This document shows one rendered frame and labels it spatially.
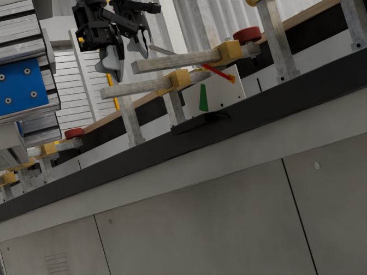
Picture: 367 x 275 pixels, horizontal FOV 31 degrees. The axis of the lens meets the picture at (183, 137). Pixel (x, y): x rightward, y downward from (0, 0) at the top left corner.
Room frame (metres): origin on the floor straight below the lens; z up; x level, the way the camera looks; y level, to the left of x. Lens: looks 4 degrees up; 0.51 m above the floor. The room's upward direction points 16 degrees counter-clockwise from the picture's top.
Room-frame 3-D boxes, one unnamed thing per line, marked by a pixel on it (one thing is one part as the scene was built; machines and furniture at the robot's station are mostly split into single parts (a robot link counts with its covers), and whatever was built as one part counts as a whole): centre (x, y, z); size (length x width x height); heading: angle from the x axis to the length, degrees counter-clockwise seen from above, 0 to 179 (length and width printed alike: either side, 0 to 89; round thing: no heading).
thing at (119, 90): (2.04, 0.01, 0.84); 0.43 x 0.03 x 0.04; 127
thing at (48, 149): (2.87, 0.59, 0.84); 0.13 x 0.06 x 0.05; 37
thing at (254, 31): (1.93, -0.26, 0.85); 0.08 x 0.08 x 0.11
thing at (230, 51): (1.88, -0.17, 0.85); 0.13 x 0.06 x 0.05; 37
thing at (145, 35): (2.03, 0.05, 0.97); 0.06 x 0.03 x 0.09; 57
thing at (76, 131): (2.95, 0.46, 0.85); 0.08 x 0.08 x 0.11
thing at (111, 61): (1.63, 0.12, 0.86); 0.06 x 0.03 x 0.09; 127
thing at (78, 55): (4.61, 0.52, 1.25); 0.09 x 0.08 x 1.10; 37
